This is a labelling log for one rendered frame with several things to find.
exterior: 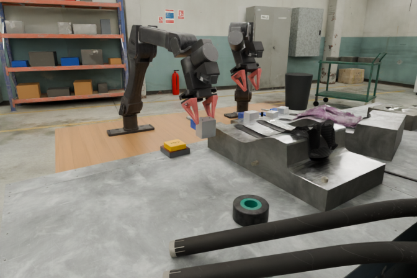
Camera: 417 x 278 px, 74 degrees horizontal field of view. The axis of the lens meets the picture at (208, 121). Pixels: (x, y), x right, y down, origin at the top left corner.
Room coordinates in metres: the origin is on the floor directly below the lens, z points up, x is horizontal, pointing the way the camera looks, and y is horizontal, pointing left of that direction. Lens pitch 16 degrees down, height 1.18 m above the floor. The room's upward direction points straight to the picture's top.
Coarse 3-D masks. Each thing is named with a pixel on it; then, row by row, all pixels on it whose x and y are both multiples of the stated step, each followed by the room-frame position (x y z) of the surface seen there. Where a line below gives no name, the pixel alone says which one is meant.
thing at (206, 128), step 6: (192, 120) 0.82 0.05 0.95; (204, 120) 0.78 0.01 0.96; (210, 120) 0.78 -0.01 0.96; (192, 126) 0.82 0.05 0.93; (198, 126) 0.79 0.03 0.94; (204, 126) 0.77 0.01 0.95; (210, 126) 0.78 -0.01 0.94; (198, 132) 0.79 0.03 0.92; (204, 132) 0.77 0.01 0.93; (210, 132) 0.79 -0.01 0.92
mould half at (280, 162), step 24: (240, 120) 1.02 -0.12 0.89; (216, 144) 0.93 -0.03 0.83; (240, 144) 0.82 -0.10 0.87; (264, 144) 0.73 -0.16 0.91; (288, 144) 0.67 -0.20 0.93; (264, 168) 0.72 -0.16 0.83; (288, 168) 0.66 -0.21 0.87; (312, 168) 0.67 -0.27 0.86; (336, 168) 0.67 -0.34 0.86; (360, 168) 0.67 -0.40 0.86; (384, 168) 0.70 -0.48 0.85; (312, 192) 0.59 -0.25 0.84; (336, 192) 0.58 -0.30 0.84; (360, 192) 0.64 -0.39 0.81
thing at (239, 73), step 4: (236, 72) 1.06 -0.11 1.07; (240, 72) 1.04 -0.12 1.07; (244, 72) 1.05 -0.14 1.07; (232, 76) 1.08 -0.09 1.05; (236, 76) 1.07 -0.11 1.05; (240, 76) 1.07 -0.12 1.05; (244, 76) 1.05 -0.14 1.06; (236, 80) 1.07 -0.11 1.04; (244, 80) 1.04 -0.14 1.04; (240, 84) 1.06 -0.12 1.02; (244, 84) 1.04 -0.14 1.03; (244, 88) 1.05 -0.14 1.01
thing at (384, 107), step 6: (372, 108) 1.32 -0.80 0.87; (378, 108) 1.31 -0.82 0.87; (384, 108) 1.31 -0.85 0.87; (390, 108) 1.34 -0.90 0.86; (396, 108) 1.33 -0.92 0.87; (402, 108) 1.31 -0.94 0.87; (408, 108) 1.31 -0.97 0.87; (408, 114) 1.20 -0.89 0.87; (414, 114) 1.20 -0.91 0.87; (408, 120) 1.18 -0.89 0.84; (414, 120) 1.17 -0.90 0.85; (408, 126) 1.18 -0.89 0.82; (414, 126) 1.18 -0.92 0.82
